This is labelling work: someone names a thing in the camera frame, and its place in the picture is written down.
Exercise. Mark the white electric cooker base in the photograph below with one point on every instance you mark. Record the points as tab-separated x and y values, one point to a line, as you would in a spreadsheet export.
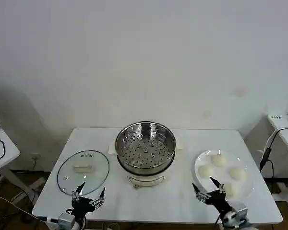
146	178

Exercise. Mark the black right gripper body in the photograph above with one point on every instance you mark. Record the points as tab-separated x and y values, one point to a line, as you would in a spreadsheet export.
218	200

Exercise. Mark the white desk with label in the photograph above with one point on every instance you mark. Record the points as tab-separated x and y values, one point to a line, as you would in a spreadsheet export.
282	129

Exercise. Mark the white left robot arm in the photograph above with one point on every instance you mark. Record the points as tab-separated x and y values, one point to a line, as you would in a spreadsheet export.
66	221

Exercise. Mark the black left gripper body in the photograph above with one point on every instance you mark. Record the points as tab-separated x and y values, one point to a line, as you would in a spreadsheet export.
82	206

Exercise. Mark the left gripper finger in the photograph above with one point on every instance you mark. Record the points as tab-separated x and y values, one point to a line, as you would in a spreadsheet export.
77	192
100	200

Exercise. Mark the steel steamer basket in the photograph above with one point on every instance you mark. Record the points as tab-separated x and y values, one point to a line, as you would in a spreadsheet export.
124	143

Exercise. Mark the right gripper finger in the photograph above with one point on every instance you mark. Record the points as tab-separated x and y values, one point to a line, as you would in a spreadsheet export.
201	195
219	187

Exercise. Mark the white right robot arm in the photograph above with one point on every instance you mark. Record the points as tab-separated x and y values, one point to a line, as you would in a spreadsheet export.
235	216

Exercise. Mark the white floor power strip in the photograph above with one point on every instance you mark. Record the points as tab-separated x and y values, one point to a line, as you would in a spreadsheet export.
37	183

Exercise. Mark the white side desk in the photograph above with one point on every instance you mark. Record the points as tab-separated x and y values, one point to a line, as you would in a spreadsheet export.
7	148

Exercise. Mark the white round plate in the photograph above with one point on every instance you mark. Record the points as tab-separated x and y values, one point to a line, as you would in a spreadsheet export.
244	187

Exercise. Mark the white steamed bun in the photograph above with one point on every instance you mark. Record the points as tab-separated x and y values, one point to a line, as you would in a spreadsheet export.
231	189
236	173
219	160
206	171

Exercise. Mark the white wall outlet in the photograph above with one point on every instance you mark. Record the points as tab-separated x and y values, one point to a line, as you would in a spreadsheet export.
35	157

